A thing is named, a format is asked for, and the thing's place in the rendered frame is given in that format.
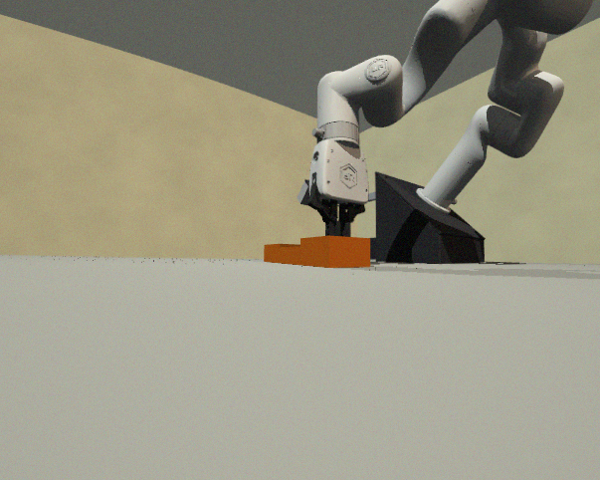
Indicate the orange bin with nuts and bolts label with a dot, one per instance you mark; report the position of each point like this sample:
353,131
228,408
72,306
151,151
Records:
322,251

